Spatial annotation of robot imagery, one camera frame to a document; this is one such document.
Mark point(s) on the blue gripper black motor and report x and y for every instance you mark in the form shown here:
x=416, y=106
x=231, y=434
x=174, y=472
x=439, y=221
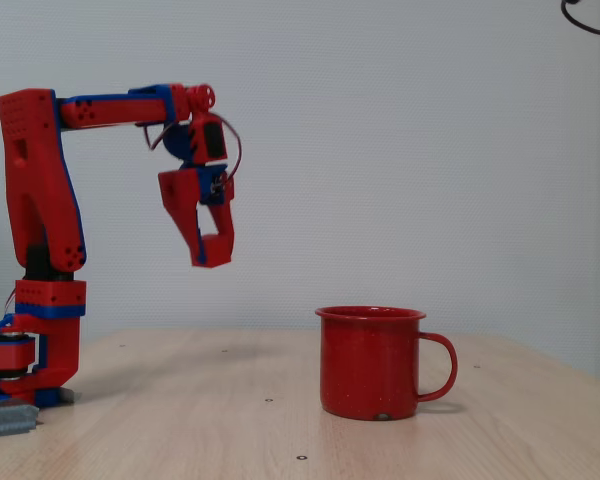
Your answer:
x=180, y=192

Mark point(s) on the red cube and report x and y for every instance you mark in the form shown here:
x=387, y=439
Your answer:
x=217, y=250

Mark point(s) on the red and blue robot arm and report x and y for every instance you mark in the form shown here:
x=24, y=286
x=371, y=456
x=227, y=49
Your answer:
x=35, y=200

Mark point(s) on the red enamel mug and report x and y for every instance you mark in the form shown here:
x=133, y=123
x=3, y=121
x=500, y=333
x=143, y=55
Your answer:
x=370, y=365

